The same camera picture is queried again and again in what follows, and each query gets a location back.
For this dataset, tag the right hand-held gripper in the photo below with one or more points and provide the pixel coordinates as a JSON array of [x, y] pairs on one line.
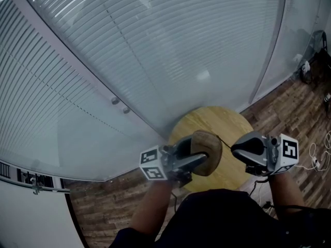
[[287, 151]]

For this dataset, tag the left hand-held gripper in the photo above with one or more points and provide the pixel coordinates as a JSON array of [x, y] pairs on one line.
[[152, 164]]

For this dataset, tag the tan cloth pouch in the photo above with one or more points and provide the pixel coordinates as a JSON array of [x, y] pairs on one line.
[[209, 148]]

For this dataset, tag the person's left forearm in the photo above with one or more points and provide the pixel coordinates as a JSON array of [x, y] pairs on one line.
[[150, 208]]

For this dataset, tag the person's right forearm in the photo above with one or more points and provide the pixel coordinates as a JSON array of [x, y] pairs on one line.
[[287, 192]]

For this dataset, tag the white power adapter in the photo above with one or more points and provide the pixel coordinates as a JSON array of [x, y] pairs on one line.
[[316, 163]]

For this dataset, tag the round metal glass fitting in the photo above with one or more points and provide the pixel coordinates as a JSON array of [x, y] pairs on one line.
[[126, 110], [115, 100]]

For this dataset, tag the person's dark shirt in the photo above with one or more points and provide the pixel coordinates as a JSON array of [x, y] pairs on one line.
[[219, 221]]

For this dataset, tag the black folding chair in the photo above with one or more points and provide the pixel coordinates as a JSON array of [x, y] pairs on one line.
[[320, 48]]

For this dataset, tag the metal glass door clamp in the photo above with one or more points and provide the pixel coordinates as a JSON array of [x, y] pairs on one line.
[[36, 188]]

